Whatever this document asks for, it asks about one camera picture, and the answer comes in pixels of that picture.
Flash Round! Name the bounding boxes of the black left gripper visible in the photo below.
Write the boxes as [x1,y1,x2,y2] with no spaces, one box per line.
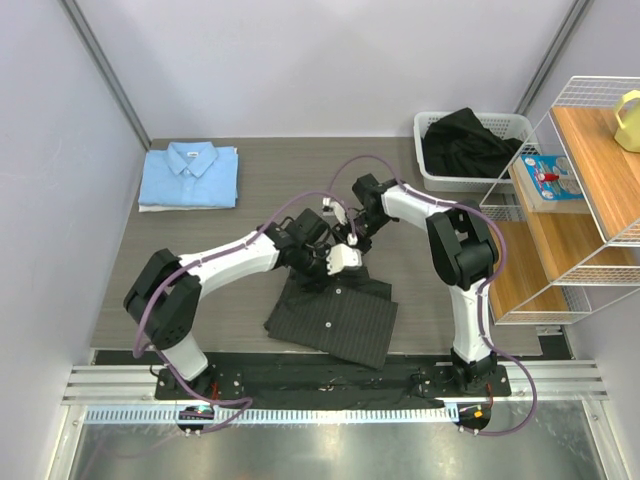
[293,243,340,293]

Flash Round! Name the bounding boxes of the dark pinstriped long sleeve shirt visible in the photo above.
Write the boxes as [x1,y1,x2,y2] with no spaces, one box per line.
[264,267,398,370]

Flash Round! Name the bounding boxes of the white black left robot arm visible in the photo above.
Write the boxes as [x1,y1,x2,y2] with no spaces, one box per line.
[123,208,331,399]

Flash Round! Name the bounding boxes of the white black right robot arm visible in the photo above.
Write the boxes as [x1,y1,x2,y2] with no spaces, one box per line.
[323,174,499,395]

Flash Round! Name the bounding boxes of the black clothes in basket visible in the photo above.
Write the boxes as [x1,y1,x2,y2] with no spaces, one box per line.
[421,107,523,179]

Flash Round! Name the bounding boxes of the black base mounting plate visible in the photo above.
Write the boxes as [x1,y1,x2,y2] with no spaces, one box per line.
[92,349,514,412]

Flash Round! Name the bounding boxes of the folded light blue shirt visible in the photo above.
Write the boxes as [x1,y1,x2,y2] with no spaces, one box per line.
[138,141,239,212]

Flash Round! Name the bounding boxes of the white plastic laundry basket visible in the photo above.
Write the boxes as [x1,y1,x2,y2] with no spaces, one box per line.
[414,107,542,193]

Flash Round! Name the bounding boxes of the blue product box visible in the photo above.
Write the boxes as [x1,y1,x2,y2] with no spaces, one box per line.
[511,155,589,214]

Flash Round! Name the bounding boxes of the yellow watering can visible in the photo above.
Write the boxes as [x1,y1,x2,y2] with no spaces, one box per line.
[613,90,640,153]

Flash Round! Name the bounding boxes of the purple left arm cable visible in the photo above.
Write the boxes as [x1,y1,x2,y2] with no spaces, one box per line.
[132,191,359,434]

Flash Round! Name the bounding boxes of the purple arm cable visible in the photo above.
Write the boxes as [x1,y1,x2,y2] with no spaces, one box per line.
[132,191,359,434]
[327,154,539,439]

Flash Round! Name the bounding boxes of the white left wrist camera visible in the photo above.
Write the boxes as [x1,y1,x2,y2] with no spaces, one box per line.
[326,244,362,276]

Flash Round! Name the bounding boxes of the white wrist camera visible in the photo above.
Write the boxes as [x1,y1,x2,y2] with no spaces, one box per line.
[321,197,352,225]
[326,244,362,276]

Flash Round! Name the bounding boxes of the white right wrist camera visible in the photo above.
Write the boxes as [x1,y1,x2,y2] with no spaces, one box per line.
[321,197,352,225]

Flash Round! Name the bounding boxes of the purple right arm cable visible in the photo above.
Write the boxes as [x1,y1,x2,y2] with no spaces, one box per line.
[327,154,539,439]

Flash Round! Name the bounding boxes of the white wire shelf rack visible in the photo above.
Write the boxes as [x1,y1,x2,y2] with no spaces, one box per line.
[481,76,639,325]

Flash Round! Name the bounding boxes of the aluminium rail frame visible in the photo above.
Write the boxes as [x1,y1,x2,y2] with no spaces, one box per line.
[50,353,630,479]

